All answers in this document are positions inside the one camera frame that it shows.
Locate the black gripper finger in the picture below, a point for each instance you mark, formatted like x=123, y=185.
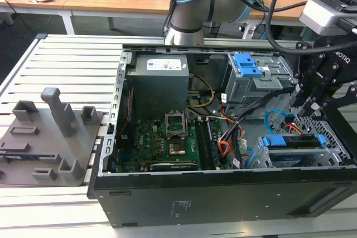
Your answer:
x=305, y=59
x=332, y=94

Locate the hard disk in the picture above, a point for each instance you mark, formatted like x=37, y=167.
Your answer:
x=274, y=141

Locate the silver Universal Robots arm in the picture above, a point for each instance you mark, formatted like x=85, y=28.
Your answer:
x=192, y=12

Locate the grey metal disk bay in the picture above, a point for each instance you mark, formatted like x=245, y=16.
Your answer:
x=329, y=157

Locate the blue RAM slot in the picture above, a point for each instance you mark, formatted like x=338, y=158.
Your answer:
x=213, y=143

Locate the black RAM slot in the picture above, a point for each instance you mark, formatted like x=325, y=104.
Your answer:
x=202, y=146

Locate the black expansion slot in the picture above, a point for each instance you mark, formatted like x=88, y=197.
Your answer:
x=173, y=165

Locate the blue drive cage latch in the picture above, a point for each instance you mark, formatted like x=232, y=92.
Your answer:
x=246, y=66

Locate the grey metal drive cage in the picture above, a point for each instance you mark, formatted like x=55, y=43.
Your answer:
x=251, y=90

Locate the grey power supply unit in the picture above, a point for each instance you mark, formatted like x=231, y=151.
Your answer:
x=156, y=90

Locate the CPU socket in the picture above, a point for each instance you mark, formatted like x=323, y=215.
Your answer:
x=177, y=148

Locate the black open PC case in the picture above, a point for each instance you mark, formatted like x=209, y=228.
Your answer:
x=195, y=199

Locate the green motherboard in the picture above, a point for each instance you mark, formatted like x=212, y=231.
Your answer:
x=150, y=143

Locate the grey plastic parts rack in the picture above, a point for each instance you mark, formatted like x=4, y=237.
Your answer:
x=64, y=148

